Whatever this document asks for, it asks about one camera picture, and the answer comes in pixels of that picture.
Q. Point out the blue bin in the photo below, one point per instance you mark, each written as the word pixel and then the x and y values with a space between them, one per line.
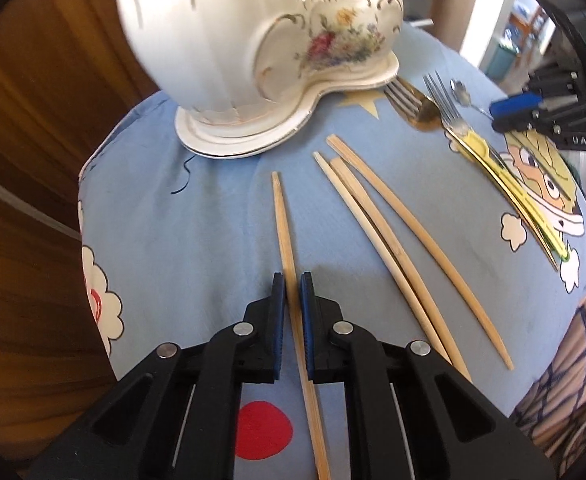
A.
pixel 502 60

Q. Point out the bamboo chopstick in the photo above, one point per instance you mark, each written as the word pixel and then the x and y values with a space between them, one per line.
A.
pixel 285 230
pixel 373 210
pixel 363 220
pixel 413 230

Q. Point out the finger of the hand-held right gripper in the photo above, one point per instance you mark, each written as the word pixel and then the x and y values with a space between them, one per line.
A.
pixel 515 104
pixel 528 122

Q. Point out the small silver spoon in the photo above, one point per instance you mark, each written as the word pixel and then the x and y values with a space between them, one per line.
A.
pixel 459 91

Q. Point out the gold fork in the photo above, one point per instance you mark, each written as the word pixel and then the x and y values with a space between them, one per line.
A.
pixel 407 101

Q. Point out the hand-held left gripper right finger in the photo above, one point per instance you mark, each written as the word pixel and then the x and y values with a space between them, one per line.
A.
pixel 307 330

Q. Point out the blue cartoon printed cloth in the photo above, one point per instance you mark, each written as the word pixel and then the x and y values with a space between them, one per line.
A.
pixel 183 250

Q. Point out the silver fork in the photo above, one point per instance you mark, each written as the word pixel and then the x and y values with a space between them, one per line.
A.
pixel 445 102

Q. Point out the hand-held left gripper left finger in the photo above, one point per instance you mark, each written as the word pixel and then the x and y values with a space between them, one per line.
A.
pixel 277 330

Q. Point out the white floral ceramic utensil holder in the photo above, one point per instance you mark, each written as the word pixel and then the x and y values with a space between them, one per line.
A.
pixel 213 50

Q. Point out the person's checked clothing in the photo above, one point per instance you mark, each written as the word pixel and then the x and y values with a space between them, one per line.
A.
pixel 573 370

